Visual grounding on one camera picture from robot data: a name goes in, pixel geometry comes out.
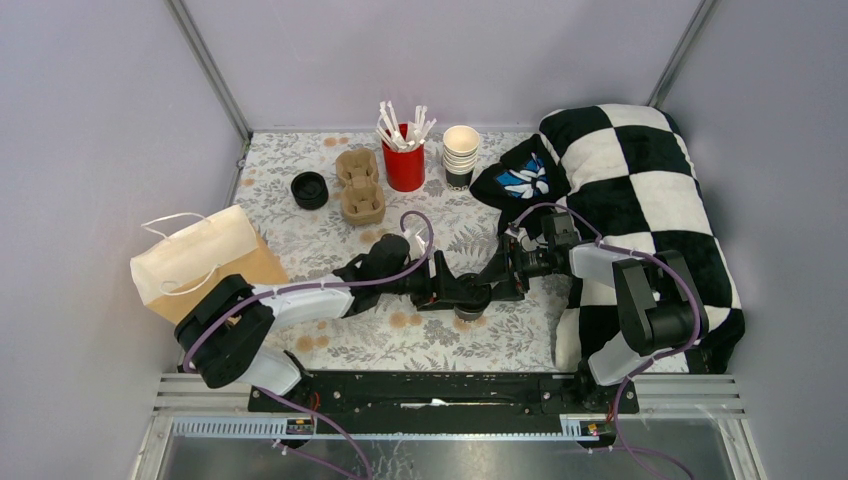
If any black paper coffee cup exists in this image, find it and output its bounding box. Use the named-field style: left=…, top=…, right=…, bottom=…
left=454, top=306, right=486, bottom=322

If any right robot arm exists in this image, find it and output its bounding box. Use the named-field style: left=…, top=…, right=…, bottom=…
left=475, top=205, right=708, bottom=412

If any red straw holder cup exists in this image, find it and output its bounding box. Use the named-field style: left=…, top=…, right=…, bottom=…
left=377, top=127, right=425, bottom=192

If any right aluminium frame post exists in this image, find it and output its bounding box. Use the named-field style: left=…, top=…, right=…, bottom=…
left=646, top=0, right=722, bottom=109

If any stack of paper cups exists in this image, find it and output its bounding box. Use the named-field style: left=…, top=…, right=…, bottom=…
left=442, top=125, right=481, bottom=191

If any aluminium frame post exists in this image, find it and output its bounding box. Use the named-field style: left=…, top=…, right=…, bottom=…
left=164, top=0, right=252, bottom=144
left=646, top=0, right=722, bottom=109

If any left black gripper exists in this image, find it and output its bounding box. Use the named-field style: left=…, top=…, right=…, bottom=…
left=380, top=255, right=468, bottom=315

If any cardboard cup carrier tray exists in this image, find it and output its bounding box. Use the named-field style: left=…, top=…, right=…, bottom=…
left=335, top=148, right=386, bottom=226

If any black plastic cup lid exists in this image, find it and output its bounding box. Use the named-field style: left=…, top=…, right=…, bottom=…
left=455, top=273, right=491, bottom=312

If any black white checkered pillow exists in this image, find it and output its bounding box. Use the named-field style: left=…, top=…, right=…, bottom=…
left=539, top=104, right=745, bottom=374

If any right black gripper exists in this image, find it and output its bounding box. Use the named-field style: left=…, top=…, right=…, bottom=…
left=473, top=235, right=554, bottom=304

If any brown paper takeout bag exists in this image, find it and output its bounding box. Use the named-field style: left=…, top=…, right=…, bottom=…
left=130, top=205, right=289, bottom=324

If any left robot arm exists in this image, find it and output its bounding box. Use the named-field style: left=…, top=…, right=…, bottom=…
left=174, top=234, right=486, bottom=411

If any left aluminium frame post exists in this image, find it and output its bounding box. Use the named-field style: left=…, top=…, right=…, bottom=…
left=164, top=0, right=252, bottom=144

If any stack of black lids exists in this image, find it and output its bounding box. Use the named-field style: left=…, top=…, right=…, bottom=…
left=290, top=171, right=329, bottom=210

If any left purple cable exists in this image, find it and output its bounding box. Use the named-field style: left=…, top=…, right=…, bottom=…
left=180, top=210, right=437, bottom=480

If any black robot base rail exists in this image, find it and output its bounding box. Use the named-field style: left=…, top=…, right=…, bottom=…
left=284, top=370, right=639, bottom=434

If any black cloth blue print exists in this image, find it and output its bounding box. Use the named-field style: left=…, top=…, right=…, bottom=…
left=470, top=134, right=570, bottom=235

